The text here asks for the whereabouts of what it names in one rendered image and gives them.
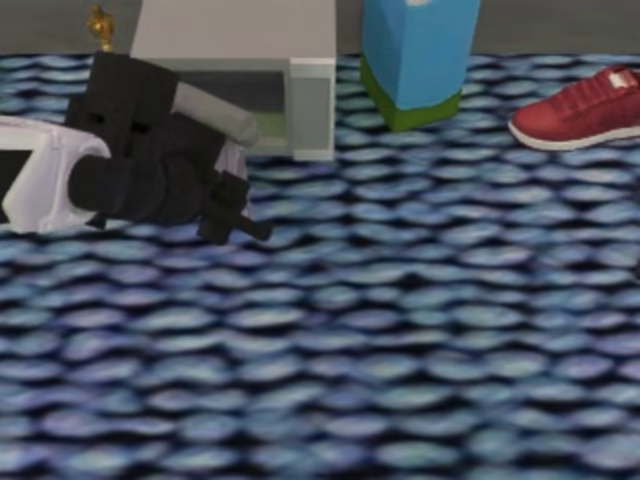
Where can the blue and green carton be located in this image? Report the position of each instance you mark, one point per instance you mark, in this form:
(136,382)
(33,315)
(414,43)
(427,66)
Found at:
(417,55)

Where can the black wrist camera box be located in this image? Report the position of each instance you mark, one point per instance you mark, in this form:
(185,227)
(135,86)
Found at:
(125,100)

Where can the grey microwave box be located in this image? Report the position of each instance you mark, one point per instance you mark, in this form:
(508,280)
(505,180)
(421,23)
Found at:
(235,35)

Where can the red sneaker with white sole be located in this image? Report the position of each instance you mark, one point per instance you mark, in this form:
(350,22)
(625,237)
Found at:
(580,112)

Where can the small gold trophy figure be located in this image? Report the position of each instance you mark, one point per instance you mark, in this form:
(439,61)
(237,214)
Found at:
(101,24)

